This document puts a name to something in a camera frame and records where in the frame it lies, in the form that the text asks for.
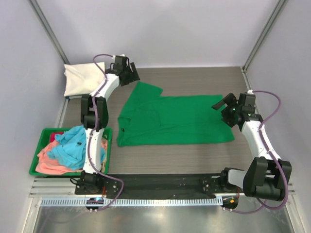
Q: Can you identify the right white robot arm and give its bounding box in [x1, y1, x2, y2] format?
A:
[212, 90, 292, 201]

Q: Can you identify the pink t shirt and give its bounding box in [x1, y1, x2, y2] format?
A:
[35, 140, 83, 175]

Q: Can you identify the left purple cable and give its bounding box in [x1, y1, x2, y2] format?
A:
[86, 53, 125, 212]

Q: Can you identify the beige t shirt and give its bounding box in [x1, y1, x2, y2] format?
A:
[101, 138, 108, 173]

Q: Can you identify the green t shirt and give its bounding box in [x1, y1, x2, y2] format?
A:
[117, 82, 234, 147]

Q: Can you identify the aluminium frame post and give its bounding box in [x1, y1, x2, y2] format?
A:
[242, 0, 289, 71]
[28, 0, 70, 65]

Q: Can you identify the purple cable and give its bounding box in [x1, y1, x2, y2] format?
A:
[86, 53, 125, 212]
[228, 90, 291, 214]

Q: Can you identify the green plastic tray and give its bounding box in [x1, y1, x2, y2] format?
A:
[29, 128, 113, 176]

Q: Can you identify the white slotted cable duct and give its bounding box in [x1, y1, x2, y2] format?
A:
[40, 197, 223, 208]

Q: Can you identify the folded white t shirt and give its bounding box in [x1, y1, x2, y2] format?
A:
[64, 63, 104, 97]

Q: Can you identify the magenta t shirt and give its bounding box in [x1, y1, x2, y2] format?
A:
[50, 132, 64, 143]

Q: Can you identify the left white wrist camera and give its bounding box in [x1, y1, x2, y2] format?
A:
[112, 54, 126, 60]

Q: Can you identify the light blue t shirt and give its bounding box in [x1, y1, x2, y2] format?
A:
[47, 126, 86, 170]

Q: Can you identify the aluminium rail profile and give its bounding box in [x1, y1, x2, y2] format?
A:
[29, 176, 296, 196]

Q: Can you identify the right aluminium frame post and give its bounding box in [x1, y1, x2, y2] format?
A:
[242, 0, 289, 71]

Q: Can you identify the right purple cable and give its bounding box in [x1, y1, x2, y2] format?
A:
[228, 90, 291, 214]

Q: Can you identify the left aluminium frame post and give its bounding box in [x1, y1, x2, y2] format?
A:
[28, 0, 70, 65]

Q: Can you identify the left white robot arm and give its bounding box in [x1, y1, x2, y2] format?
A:
[75, 54, 140, 195]

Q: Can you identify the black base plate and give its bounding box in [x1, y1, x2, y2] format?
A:
[70, 173, 243, 200]

